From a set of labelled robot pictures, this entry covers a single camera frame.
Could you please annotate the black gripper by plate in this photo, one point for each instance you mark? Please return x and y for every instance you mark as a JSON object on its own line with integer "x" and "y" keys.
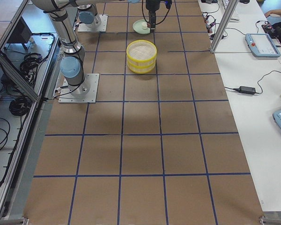
{"x": 151, "y": 6}

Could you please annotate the pale green plate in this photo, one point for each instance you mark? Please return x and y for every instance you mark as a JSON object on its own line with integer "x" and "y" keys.
{"x": 137, "y": 27}

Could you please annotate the white steamed bun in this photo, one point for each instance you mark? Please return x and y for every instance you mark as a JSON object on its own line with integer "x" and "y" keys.
{"x": 144, "y": 25}

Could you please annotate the blue teach pendant far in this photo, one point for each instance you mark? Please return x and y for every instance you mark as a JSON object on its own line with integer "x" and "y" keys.
{"x": 261, "y": 45}

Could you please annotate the white keyboard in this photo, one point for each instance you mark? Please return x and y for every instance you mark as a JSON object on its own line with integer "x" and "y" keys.
{"x": 230, "y": 10}

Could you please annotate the black power adapter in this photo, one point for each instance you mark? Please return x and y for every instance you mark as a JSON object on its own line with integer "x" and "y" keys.
{"x": 245, "y": 90}

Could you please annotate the aluminium frame post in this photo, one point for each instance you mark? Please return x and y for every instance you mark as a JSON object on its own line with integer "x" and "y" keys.
{"x": 219, "y": 33}

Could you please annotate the yellow steamer layer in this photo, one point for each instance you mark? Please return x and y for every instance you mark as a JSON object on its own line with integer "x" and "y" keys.
{"x": 141, "y": 53}
{"x": 140, "y": 69}

